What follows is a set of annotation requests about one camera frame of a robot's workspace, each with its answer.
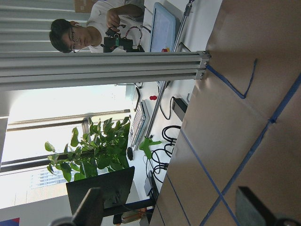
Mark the green potted plant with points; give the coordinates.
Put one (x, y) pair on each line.
(104, 146)

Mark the aluminium frame post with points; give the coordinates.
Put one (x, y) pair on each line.
(33, 70)

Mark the brown paper table cover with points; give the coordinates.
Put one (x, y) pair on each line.
(243, 123)

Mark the black monitor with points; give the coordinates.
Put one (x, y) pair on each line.
(114, 187)

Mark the blue teach pendant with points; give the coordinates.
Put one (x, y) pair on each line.
(164, 29)

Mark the black computer mouse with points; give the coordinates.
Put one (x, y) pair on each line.
(130, 154)

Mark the person with glasses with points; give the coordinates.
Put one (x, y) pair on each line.
(122, 16)

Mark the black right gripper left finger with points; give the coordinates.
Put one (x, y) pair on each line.
(91, 209)

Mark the black power adapter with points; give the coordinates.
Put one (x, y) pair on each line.
(179, 107)

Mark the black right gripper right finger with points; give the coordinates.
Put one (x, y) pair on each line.
(250, 211)

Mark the white keyboard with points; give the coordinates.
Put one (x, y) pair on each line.
(138, 125)

